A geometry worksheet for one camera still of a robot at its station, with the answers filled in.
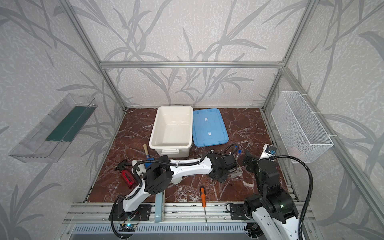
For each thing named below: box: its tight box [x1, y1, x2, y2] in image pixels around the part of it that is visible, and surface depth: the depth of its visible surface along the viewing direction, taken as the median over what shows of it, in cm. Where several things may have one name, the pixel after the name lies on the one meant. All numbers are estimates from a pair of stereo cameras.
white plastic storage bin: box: [149, 105, 193, 158], surface depth 101 cm
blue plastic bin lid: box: [192, 108, 229, 148], surface depth 110 cm
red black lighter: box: [113, 160, 138, 189], surface depth 86 cm
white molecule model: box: [131, 159, 147, 176], surface depth 87 cm
